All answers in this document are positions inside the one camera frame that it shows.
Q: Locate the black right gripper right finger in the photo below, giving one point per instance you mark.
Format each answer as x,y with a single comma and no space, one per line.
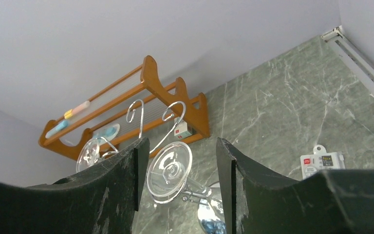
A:
258,200

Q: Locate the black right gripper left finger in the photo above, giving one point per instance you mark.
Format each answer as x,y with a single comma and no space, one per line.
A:
101,199

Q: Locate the clear stemmed wine glass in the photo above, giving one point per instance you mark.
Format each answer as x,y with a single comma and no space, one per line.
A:
90,154

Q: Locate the clear tall flute glass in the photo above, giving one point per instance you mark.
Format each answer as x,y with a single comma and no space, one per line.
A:
168,179

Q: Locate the white packaged ruler card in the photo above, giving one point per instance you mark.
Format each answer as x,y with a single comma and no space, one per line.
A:
319,160

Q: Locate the blue eraser bar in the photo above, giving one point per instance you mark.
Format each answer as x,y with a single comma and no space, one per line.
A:
60,126

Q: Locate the yellow pink eraser bar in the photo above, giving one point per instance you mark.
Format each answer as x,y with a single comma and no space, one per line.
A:
74,111

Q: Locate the orange wooden shelf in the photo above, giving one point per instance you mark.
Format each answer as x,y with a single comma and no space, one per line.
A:
138,101

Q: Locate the aluminium side rail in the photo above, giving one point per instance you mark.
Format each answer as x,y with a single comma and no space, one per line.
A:
351,56

